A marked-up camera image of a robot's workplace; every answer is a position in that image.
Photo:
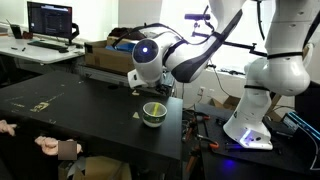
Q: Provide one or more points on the white office desk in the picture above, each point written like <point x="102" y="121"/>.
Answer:
<point x="36" y="53"/>

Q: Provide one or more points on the black keyboard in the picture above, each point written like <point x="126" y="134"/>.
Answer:
<point x="47" y="45"/>

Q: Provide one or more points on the open cardboard box on floor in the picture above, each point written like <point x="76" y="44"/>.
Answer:
<point x="226" y="102"/>

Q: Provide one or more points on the black controller box blue light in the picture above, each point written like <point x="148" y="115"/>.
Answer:
<point x="301" y="121"/>

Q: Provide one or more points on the large open cardboard box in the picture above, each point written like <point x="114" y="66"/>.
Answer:
<point x="106" y="60"/>

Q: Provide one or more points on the dark brown bag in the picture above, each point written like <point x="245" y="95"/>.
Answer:
<point x="125" y="32"/>

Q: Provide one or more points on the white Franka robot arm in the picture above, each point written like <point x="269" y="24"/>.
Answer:
<point x="280" y="66"/>

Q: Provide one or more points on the black computer monitor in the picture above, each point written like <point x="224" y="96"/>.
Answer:
<point x="49" y="20"/>

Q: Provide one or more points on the white wall outlet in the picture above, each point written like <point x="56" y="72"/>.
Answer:
<point x="201" y="91"/>

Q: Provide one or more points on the yellow marker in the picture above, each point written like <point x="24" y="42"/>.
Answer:
<point x="156" y="109"/>

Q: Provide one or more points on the orange and black clamp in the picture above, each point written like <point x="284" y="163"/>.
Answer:
<point x="206" y="141"/>
<point x="191" y="125"/>

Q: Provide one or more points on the pink plush toy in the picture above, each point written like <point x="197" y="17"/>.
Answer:
<point x="48" y="146"/>
<point x="7" y="127"/>

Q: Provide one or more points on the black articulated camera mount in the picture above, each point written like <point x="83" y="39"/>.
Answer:
<point x="240" y="45"/>

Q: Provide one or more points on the aluminium rail frame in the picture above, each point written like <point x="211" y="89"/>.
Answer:
<point x="106" y="76"/>

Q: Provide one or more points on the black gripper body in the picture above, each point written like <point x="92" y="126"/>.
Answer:
<point x="167" y="85"/>

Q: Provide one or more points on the tan triangular tape piece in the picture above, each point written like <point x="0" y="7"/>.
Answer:
<point x="135" y="93"/>
<point x="135" y="116"/>

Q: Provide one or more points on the cardboard box under table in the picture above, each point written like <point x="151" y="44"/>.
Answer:
<point x="100" y="168"/>

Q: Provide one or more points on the blue sheet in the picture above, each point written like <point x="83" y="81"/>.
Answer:
<point x="120" y="47"/>

